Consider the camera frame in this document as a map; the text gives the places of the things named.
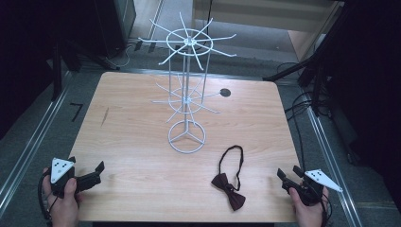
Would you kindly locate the metal floor rail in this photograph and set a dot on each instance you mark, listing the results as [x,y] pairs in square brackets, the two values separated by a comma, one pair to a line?
[31,148]
[331,164]

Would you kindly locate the dark red bow tie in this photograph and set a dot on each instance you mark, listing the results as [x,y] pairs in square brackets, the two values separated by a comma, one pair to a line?
[233,197]

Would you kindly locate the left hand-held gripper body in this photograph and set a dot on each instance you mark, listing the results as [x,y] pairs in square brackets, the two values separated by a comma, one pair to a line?
[60,171]

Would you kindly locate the black tripod stand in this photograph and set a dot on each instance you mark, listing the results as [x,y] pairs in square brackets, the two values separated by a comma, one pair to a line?
[315,63]

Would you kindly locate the person's right hand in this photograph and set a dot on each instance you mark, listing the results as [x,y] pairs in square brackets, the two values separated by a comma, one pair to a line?
[310,216]

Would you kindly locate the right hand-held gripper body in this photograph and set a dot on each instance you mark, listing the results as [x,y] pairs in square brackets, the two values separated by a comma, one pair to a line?
[310,192]

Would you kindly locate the black round table grommet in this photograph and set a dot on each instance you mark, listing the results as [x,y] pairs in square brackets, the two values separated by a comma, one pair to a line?
[225,92]

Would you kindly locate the black computer case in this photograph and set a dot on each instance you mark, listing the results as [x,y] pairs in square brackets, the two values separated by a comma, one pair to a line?
[115,25]

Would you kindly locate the black stand legs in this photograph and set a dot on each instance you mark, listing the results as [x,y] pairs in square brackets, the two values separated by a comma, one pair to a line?
[63,56]

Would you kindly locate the person's left hand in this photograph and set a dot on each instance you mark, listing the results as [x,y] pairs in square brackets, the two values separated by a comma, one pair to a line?
[63,211]

